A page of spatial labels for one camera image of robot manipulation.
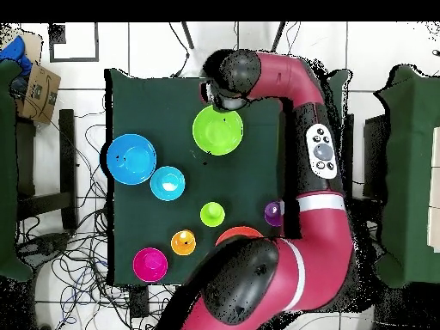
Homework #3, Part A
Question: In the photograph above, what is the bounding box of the green bowl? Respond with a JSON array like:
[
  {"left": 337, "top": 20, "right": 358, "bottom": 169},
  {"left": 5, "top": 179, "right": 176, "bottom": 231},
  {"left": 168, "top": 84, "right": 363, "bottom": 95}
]
[{"left": 192, "top": 104, "right": 244, "bottom": 156}]

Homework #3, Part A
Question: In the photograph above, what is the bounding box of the green cup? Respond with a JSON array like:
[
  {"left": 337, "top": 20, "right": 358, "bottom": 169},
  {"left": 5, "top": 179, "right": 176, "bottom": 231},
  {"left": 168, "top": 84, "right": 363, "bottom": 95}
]
[{"left": 199, "top": 201, "right": 226, "bottom": 229}]

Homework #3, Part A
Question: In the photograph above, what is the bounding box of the small blue bowl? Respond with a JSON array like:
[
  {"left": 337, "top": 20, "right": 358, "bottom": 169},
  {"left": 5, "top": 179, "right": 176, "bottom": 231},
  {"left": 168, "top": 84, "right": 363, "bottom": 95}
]
[{"left": 150, "top": 165, "right": 186, "bottom": 202}]

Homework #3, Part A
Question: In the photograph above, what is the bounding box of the orange bowl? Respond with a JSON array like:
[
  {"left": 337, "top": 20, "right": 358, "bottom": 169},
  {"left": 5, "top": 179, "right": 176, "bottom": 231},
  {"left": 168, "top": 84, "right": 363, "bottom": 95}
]
[{"left": 215, "top": 225, "right": 265, "bottom": 248}]

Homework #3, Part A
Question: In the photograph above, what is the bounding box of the purple cup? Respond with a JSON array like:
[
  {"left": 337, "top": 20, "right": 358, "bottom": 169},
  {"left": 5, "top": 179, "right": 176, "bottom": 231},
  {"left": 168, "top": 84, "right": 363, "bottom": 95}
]
[{"left": 263, "top": 201, "right": 284, "bottom": 228}]

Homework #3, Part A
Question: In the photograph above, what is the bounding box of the orange cup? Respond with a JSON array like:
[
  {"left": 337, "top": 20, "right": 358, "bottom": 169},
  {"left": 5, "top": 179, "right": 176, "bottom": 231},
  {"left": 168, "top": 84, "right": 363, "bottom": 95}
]
[{"left": 170, "top": 229, "right": 198, "bottom": 257}]

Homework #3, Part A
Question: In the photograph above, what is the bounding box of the large blue bowl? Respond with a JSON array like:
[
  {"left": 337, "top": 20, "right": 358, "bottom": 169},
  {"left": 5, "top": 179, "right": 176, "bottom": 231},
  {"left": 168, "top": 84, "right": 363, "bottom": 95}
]
[{"left": 106, "top": 133, "right": 157, "bottom": 186}]

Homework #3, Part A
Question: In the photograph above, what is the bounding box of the dark green tablecloth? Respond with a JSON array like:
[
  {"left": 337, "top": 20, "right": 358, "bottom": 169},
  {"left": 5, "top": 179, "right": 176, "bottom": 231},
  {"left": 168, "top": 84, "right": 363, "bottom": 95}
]
[{"left": 104, "top": 68, "right": 353, "bottom": 288}]

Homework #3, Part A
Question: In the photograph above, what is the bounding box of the small red bowl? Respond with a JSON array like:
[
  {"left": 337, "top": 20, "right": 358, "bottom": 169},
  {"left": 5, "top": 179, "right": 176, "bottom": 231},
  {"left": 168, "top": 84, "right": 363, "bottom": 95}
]
[{"left": 132, "top": 247, "right": 169, "bottom": 284}]

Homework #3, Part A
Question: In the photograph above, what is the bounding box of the black floor box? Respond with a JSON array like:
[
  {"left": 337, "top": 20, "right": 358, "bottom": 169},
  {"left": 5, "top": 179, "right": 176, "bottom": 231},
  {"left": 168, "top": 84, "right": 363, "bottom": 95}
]
[{"left": 128, "top": 284, "right": 150, "bottom": 319}]

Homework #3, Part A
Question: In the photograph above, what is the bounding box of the black tripod leg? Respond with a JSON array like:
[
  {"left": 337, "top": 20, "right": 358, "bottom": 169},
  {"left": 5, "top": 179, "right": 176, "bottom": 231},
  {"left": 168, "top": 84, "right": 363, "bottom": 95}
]
[
  {"left": 270, "top": 21, "right": 286, "bottom": 53},
  {"left": 180, "top": 21, "right": 194, "bottom": 49}
]

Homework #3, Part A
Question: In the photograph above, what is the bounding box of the black bench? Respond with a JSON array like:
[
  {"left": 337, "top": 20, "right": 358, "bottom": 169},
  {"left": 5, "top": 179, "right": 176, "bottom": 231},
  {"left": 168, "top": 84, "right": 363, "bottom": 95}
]
[{"left": 15, "top": 108, "right": 78, "bottom": 231}]

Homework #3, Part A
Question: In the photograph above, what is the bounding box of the black stand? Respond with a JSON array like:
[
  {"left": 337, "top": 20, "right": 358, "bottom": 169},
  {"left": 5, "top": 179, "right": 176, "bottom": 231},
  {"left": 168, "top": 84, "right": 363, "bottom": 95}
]
[{"left": 363, "top": 114, "right": 389, "bottom": 200}]

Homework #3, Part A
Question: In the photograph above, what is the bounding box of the dark grey stand base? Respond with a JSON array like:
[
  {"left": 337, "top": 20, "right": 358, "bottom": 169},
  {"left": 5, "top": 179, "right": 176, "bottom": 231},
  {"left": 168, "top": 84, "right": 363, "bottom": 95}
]
[{"left": 16, "top": 232, "right": 74, "bottom": 267}]

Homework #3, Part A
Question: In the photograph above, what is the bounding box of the green cloth covered table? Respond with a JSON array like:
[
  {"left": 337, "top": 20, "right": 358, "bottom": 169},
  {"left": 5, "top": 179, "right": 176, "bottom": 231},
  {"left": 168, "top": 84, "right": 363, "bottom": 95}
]
[
  {"left": 372, "top": 64, "right": 440, "bottom": 290},
  {"left": 0, "top": 58, "right": 35, "bottom": 283}
]

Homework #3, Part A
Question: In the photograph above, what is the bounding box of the cardboard box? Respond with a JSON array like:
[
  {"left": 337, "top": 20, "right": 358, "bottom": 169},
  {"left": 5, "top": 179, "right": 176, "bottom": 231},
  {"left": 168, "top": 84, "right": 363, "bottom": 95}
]
[{"left": 15, "top": 61, "right": 62, "bottom": 125}]

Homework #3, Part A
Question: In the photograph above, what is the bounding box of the blue cloth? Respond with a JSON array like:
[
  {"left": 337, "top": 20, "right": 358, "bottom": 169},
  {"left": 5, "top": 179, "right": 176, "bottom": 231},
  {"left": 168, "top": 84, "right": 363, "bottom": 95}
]
[{"left": 0, "top": 34, "right": 34, "bottom": 76}]

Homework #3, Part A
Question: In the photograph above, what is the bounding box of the tangle of floor cables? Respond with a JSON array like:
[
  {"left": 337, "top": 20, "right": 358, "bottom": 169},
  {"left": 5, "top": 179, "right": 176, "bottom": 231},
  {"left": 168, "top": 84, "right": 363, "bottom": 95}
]
[{"left": 15, "top": 99, "right": 173, "bottom": 330}]

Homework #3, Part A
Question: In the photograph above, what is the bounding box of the black cable with plug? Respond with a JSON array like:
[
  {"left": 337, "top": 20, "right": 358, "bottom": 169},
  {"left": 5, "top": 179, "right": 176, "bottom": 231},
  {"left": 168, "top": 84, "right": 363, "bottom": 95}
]
[{"left": 168, "top": 21, "right": 191, "bottom": 78}]

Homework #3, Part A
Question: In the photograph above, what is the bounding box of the black square frame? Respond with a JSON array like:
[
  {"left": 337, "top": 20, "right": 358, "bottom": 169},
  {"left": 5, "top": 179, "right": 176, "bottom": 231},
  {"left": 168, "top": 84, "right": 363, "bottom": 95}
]
[{"left": 48, "top": 22, "right": 100, "bottom": 64}]

